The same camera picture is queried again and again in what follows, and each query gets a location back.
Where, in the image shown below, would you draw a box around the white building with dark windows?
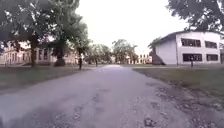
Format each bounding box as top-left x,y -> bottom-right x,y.
150,30 -> 223,67

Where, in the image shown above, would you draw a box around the thin-trunked tree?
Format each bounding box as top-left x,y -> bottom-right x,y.
73,33 -> 92,71

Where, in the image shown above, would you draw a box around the grass strip by white building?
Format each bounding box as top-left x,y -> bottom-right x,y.
132,66 -> 224,108

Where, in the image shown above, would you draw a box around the pale distant building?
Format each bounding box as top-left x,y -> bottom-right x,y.
126,49 -> 153,65

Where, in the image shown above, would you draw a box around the beige brick building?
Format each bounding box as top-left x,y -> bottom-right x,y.
0,41 -> 80,66

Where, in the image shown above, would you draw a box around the tree beside white building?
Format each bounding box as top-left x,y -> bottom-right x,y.
148,36 -> 163,65

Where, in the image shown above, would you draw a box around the large dark tree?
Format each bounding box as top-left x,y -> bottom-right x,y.
0,0 -> 51,68

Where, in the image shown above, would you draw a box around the large tree with broad trunk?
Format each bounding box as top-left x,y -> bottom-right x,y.
34,0 -> 90,67

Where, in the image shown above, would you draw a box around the row of distant trees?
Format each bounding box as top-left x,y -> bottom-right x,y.
84,38 -> 140,65

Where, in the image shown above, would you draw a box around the overhanging tree branches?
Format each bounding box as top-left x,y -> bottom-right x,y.
166,0 -> 224,33

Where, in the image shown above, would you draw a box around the grey asphalt path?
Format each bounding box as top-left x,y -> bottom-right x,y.
0,64 -> 224,128

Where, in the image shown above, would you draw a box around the grass strip with trees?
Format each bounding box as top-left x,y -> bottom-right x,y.
0,65 -> 98,92

